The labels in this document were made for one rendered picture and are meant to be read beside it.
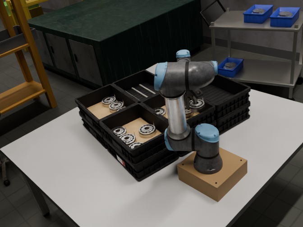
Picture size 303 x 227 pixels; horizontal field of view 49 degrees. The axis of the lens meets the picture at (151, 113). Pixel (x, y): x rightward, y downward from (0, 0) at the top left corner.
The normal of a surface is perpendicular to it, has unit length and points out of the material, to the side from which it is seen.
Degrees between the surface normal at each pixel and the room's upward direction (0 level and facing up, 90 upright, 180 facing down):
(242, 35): 90
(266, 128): 0
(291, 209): 0
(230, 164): 3
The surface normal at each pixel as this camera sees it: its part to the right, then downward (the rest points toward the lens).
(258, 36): -0.71, 0.47
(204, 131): 0.02, -0.83
